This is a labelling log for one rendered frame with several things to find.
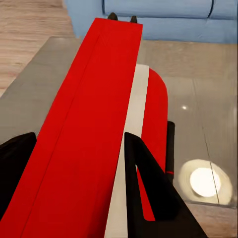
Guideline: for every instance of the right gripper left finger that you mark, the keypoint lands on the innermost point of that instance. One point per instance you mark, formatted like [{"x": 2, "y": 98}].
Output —
[{"x": 14, "y": 155}]

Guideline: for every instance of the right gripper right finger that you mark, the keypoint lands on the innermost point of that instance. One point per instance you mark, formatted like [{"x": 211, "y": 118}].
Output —
[{"x": 173, "y": 219}]

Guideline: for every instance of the coffee table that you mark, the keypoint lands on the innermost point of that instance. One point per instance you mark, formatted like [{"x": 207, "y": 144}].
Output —
[{"x": 202, "y": 87}]

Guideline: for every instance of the radio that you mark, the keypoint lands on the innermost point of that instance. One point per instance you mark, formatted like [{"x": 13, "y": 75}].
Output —
[{"x": 73, "y": 185}]

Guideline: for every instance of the sofa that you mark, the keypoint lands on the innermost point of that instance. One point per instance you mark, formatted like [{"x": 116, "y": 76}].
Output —
[{"x": 208, "y": 21}]

